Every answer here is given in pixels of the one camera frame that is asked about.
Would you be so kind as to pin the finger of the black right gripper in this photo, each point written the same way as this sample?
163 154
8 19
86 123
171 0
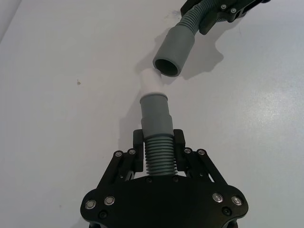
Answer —
190 7
221 16

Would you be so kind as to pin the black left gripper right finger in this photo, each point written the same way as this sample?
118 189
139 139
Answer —
179 152

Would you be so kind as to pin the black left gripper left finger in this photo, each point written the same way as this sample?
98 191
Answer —
139 152

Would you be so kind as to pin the white plastic pipe connector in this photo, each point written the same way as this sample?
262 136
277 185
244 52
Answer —
152 82

